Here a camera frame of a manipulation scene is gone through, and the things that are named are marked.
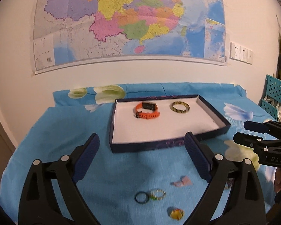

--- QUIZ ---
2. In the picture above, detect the yellow resin ring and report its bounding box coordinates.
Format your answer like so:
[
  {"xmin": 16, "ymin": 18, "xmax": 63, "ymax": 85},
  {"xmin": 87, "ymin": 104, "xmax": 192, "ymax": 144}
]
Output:
[{"xmin": 167, "ymin": 207, "xmax": 184, "ymax": 219}]

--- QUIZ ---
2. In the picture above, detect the orange watch band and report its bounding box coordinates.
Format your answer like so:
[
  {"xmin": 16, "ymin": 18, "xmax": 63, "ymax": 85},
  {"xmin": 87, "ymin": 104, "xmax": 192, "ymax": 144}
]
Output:
[{"xmin": 134, "ymin": 101, "xmax": 160, "ymax": 120}]

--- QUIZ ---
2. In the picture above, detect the teal perforated basket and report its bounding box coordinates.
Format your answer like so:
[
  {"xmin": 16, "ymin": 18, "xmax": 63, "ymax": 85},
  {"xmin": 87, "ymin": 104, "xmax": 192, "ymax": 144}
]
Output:
[
  {"xmin": 259, "ymin": 98, "xmax": 279, "ymax": 120},
  {"xmin": 266, "ymin": 74, "xmax": 281, "ymax": 101}
]

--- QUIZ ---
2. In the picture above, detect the yellow black bangle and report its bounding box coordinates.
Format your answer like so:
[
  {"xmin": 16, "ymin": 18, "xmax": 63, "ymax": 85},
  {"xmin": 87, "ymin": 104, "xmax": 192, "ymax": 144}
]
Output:
[{"xmin": 170, "ymin": 101, "xmax": 191, "ymax": 113}]

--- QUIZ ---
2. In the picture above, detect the green ring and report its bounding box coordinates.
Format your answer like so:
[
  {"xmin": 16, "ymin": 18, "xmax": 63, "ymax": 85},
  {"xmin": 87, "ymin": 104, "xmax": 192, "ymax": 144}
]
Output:
[{"xmin": 150, "ymin": 189, "xmax": 166, "ymax": 201}]

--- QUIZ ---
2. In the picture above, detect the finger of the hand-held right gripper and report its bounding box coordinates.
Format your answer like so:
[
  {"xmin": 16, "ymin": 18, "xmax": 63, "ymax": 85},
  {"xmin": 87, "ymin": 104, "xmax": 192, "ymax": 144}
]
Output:
[
  {"xmin": 233, "ymin": 132, "xmax": 275, "ymax": 155},
  {"xmin": 244, "ymin": 120, "xmax": 281, "ymax": 137}
]

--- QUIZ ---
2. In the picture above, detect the black ring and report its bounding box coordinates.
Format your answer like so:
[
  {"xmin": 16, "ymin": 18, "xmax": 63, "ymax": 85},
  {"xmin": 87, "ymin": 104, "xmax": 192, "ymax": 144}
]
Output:
[{"xmin": 134, "ymin": 191, "xmax": 148, "ymax": 203}]

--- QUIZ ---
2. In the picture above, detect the colourful wall map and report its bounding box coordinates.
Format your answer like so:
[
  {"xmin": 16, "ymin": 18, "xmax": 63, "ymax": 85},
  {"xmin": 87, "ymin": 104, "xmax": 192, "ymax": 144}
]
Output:
[{"xmin": 33, "ymin": 0, "xmax": 226, "ymax": 75}]

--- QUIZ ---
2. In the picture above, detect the blue floral cloth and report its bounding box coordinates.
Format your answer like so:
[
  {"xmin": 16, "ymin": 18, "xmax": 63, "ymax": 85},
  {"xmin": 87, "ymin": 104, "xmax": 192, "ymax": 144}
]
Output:
[{"xmin": 0, "ymin": 82, "xmax": 281, "ymax": 225}]

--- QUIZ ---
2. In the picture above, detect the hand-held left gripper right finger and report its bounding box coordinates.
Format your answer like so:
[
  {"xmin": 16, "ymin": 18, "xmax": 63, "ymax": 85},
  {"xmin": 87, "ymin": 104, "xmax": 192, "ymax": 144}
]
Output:
[{"xmin": 185, "ymin": 131, "xmax": 266, "ymax": 225}]

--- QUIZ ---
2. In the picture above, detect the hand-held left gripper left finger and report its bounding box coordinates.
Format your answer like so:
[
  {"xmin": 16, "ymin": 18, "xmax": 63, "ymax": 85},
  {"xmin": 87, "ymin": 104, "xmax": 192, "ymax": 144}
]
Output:
[{"xmin": 18, "ymin": 133, "xmax": 101, "ymax": 225}]

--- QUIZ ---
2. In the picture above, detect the dark blue box tray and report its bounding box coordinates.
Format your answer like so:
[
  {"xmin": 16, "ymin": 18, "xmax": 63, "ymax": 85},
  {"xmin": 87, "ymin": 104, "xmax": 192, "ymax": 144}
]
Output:
[{"xmin": 109, "ymin": 94, "xmax": 231, "ymax": 153}]

